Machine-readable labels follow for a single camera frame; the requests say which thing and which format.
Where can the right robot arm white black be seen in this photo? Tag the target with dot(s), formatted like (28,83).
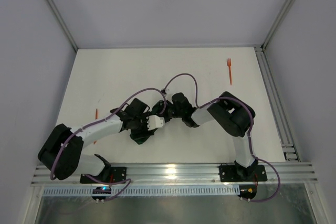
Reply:
(232,114)

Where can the aluminium frame rail right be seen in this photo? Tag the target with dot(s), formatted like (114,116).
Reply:
(284,131)

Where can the black controller board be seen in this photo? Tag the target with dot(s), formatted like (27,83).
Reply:
(101,193)
(247,192)

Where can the aluminium frame post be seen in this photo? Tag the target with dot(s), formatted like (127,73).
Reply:
(284,10)
(62,24)

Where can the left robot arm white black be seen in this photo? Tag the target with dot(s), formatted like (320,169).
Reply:
(61,153)

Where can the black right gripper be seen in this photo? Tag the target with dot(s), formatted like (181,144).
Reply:
(159,107)

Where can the orange plastic knife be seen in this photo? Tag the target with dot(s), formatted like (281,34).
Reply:
(96,117)

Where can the orange plastic fork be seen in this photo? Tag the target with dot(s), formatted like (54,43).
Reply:
(229,64)

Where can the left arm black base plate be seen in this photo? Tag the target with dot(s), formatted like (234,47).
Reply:
(109,175)

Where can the aluminium frame post left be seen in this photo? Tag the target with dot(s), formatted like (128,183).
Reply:
(62,24)

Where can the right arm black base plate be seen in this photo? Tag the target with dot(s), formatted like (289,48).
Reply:
(229,173)

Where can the aluminium frame post right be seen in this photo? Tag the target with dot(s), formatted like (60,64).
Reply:
(284,10)

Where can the right black controller board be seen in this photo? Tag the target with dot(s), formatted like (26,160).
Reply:
(247,192)

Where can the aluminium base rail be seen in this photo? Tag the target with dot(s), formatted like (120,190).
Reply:
(183,174)

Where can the slotted grey cable duct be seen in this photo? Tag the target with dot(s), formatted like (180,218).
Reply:
(174,190)

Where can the green cloth napkin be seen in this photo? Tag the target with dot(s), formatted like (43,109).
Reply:
(142,133)

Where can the left black controller board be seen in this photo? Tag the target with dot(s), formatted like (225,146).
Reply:
(101,193)

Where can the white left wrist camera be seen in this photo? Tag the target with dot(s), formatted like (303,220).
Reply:
(155,122)

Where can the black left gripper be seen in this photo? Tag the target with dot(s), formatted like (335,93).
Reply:
(140,131)

